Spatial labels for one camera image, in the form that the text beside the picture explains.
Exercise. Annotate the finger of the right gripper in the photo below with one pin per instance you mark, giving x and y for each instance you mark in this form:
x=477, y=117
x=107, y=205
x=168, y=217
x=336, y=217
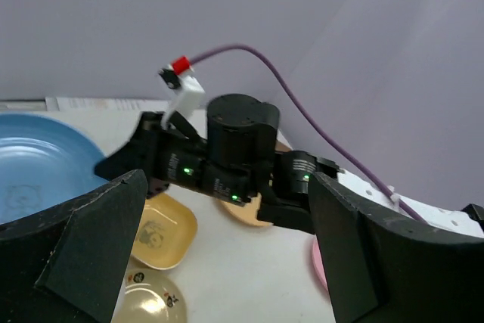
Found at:
x=162, y=122
x=137, y=153

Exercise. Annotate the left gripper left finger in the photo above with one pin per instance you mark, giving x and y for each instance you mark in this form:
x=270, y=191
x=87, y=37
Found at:
x=67, y=263

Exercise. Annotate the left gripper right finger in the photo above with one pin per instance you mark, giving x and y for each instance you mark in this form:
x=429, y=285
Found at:
x=382, y=266

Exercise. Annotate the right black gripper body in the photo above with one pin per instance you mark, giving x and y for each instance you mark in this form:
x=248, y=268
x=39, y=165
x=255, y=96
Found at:
x=234, y=161

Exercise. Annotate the blue round plate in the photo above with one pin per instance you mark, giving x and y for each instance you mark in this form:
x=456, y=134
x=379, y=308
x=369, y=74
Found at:
x=44, y=162

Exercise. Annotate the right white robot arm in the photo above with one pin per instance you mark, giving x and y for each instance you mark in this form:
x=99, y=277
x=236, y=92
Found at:
x=286, y=201

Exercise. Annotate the brown square dish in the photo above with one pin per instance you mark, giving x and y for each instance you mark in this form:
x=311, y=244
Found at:
x=280, y=146

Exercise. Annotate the pink round plate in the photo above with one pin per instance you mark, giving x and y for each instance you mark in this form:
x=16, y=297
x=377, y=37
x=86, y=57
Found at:
x=317, y=264

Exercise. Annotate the yellow square panda dish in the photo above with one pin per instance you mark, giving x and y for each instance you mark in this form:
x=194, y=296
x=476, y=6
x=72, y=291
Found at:
x=166, y=231

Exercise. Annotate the tan round plate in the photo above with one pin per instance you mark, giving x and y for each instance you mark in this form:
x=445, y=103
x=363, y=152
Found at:
x=246, y=214

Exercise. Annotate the beige patterned small plate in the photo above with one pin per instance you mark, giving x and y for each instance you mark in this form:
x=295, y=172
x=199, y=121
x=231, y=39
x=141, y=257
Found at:
x=150, y=296

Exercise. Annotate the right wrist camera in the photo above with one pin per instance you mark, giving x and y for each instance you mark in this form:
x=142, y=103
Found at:
x=187, y=91

